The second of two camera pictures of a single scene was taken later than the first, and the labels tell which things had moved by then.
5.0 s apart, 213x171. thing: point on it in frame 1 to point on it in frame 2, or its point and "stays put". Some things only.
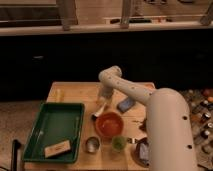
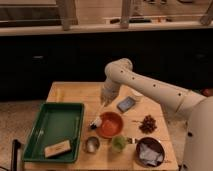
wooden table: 113,133 stays put
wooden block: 58,148 stays put
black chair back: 14,154 stays put
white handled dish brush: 95,115 to 96,123
